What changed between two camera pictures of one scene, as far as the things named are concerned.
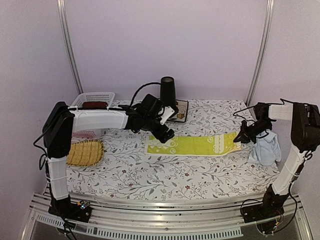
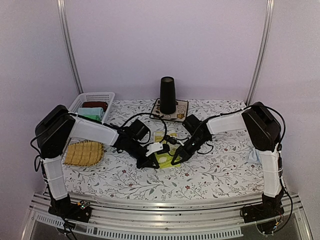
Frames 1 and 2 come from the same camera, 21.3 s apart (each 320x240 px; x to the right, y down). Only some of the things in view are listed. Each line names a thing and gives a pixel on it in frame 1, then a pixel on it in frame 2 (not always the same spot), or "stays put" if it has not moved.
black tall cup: (167, 91) stays put
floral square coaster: (181, 114) stays put
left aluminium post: (69, 45) stays put
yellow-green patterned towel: (193, 145) → (166, 159)
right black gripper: (244, 136) → (185, 153)
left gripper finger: (169, 134) → (148, 163)
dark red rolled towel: (94, 104) stays put
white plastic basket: (107, 97) stays put
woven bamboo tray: (85, 153) stays put
